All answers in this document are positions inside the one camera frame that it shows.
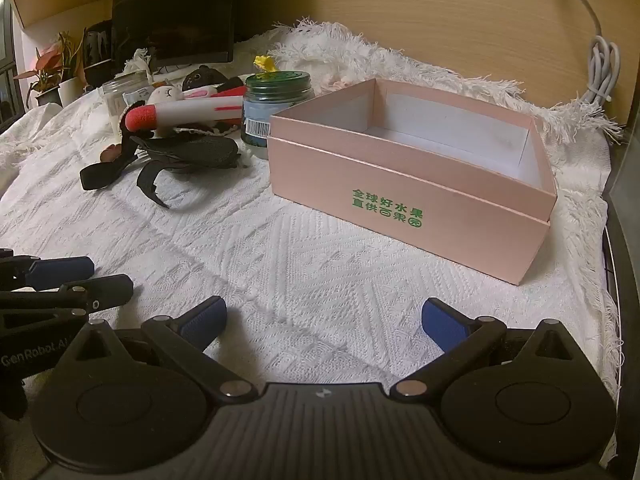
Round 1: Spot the pink cardboard box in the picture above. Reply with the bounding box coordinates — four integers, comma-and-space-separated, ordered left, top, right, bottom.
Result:
266, 78, 559, 286

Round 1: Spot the green plant in white pot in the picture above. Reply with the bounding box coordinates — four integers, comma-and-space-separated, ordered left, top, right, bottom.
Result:
56, 30, 86, 107

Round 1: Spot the black vase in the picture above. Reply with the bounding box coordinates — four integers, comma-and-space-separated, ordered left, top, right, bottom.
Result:
81, 19, 116, 68

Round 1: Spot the red-leaf plant in dark pot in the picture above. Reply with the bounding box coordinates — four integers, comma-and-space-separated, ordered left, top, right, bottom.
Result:
14, 42, 65, 108

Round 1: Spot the computer case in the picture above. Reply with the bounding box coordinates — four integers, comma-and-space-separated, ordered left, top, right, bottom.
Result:
602, 105, 640, 321

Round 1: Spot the white crumpled tissue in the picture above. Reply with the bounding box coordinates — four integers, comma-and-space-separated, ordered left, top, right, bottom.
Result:
122, 47, 154, 77

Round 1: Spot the clear plastic jar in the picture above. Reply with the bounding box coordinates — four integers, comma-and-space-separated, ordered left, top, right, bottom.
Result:
101, 72, 151, 133

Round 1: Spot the glass jar with green lid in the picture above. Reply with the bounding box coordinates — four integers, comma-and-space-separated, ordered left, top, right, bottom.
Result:
242, 71, 317, 161

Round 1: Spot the white power cable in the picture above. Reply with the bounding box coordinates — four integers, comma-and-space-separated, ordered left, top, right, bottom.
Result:
550, 0, 624, 106

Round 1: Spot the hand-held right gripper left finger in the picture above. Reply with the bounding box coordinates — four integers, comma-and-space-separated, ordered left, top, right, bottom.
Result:
75, 296, 257, 404

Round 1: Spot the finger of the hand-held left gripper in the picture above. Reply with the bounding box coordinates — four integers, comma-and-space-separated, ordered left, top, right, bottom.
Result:
0, 247, 97, 292
0, 274, 135, 317

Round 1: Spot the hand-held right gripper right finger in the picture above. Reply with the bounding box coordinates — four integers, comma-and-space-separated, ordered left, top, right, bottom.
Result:
389, 297, 571, 404

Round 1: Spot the white fringed blanket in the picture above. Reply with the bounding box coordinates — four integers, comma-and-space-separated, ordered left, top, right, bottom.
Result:
0, 19, 626, 463

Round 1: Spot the black and white panda plush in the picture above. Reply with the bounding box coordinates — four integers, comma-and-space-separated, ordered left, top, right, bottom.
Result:
181, 66, 229, 92

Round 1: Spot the black monitor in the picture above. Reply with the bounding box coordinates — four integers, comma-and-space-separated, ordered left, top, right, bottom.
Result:
110, 0, 237, 69

